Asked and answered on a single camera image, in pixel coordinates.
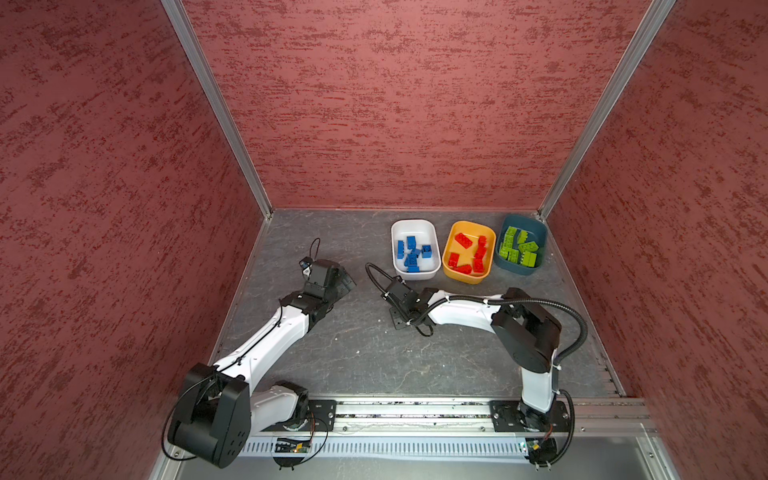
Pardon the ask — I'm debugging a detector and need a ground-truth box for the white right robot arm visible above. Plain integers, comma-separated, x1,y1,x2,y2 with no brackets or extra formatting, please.
381,277,572,415

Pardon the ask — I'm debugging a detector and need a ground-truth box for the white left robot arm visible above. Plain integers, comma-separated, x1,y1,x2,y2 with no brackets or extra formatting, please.
161,257,355,468

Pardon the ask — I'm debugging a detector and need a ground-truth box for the white plastic container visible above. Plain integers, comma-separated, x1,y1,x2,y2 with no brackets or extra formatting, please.
390,219,442,281

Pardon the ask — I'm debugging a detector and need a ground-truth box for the yellow plastic container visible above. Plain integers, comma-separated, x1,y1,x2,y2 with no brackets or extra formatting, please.
442,221,496,285

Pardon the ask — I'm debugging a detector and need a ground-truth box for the dark teal plastic container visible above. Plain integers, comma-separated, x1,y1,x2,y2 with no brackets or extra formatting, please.
493,214,548,276

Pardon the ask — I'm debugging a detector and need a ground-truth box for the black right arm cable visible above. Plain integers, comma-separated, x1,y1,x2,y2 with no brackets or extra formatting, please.
365,262,589,367

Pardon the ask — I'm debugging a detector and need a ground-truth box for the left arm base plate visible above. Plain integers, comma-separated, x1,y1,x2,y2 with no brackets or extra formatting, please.
299,399,338,432

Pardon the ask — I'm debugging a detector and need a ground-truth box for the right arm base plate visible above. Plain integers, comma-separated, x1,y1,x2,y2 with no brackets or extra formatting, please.
489,400,572,434

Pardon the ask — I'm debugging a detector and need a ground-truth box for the white slotted cable duct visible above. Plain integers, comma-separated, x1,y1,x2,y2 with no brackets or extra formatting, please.
239,436,528,463

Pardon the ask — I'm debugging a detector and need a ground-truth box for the aluminium front rail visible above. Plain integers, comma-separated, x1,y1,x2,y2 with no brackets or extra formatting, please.
251,394,658,436

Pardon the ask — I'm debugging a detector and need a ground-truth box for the aluminium left corner post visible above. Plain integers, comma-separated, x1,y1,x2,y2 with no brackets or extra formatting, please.
161,0,274,221

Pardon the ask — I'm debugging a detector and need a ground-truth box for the aluminium corner post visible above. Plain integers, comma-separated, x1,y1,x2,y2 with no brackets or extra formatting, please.
537,0,676,222
161,0,274,221

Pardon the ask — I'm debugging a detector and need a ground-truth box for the aluminium right corner post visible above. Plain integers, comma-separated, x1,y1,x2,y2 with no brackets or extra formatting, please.
537,0,676,222

